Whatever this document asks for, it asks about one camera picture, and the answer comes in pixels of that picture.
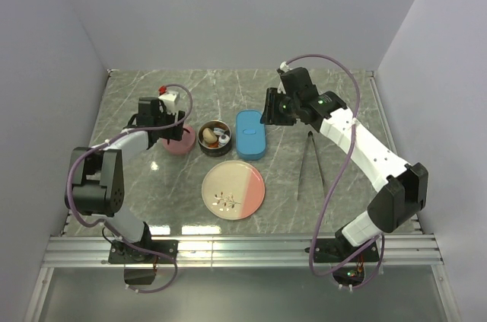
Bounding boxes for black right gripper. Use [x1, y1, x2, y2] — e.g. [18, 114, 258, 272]
[259, 88, 301, 126]

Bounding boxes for steel serving tongs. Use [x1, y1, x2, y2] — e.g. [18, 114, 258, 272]
[296, 131, 326, 201]

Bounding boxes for pink round lid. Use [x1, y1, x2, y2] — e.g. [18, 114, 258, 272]
[162, 124, 196, 155]

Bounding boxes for blue lunch box lid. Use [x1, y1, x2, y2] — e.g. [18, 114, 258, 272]
[236, 110, 266, 161]

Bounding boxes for beige round bun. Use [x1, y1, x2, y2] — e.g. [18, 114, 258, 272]
[202, 127, 218, 145]

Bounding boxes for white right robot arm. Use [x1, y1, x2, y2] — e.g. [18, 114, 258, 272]
[261, 63, 428, 261]

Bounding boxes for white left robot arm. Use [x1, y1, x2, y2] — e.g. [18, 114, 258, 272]
[65, 96, 188, 263]

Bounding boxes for round steel bowl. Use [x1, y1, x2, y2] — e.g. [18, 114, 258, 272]
[197, 120, 232, 157]

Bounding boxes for pink and cream plate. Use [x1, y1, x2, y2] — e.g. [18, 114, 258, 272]
[201, 161, 266, 221]

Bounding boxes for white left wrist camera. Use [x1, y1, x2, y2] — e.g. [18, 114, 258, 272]
[158, 86, 180, 114]

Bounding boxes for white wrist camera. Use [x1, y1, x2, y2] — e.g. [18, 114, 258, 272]
[277, 61, 290, 94]
[158, 86, 180, 114]

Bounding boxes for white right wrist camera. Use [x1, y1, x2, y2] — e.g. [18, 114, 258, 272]
[277, 61, 290, 94]

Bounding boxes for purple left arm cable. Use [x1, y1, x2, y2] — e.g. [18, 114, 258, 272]
[65, 84, 193, 228]

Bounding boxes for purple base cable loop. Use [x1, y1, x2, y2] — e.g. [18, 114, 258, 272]
[127, 253, 180, 295]

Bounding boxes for aluminium front rail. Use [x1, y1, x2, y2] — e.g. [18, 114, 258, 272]
[41, 234, 443, 268]

